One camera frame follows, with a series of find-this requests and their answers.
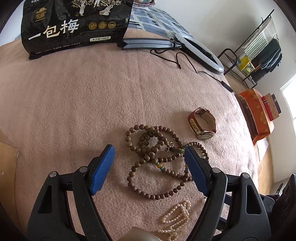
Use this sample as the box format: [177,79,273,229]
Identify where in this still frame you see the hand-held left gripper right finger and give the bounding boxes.
[184,146,272,241]

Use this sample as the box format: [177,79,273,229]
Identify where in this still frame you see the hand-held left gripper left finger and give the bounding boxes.
[27,144,115,241]

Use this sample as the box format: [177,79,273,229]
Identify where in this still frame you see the brown wooden bead string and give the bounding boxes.
[125,124,210,200]

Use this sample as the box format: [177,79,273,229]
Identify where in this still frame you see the cardboard box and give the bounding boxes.
[0,139,19,176]

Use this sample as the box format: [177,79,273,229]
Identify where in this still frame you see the tan fleece blanket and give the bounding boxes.
[0,28,258,241]

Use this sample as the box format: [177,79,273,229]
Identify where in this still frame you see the orange patterned cloth-covered box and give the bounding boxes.
[238,89,275,145]

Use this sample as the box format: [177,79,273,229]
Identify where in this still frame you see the red flat box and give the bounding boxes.
[261,96,270,121]

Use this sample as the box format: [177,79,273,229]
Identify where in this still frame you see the beige flat box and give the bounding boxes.
[265,93,280,120]

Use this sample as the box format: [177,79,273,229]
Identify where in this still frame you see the window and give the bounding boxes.
[280,76,296,131]

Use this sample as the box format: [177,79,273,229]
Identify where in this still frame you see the dark flat box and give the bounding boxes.
[271,94,282,114]

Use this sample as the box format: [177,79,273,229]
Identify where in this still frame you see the yellow carton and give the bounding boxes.
[238,57,260,75]

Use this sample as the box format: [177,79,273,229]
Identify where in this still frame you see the black metal clothes rack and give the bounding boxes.
[217,9,283,90]

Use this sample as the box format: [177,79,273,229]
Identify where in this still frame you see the black folded tripod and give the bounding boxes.
[117,38,183,50]

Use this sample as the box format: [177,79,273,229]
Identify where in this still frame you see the dark hanging clothes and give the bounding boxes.
[252,38,282,80]

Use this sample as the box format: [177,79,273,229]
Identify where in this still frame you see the black printed snack bag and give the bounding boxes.
[21,0,134,60]

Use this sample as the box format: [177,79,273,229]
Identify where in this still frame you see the striped hanging cloth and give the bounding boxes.
[244,19,277,55]

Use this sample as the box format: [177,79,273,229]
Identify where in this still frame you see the blue checkered bed sheet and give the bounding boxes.
[128,6,192,39]

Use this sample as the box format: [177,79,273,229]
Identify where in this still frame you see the brown leather strap watch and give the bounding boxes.
[188,107,217,140]

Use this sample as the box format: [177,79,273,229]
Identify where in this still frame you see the white bead bracelet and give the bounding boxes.
[158,200,192,241]

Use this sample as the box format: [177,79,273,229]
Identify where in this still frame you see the black ring light cable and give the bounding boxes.
[150,47,235,93]

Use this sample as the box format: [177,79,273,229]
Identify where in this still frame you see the white ring light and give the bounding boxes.
[173,32,225,75]

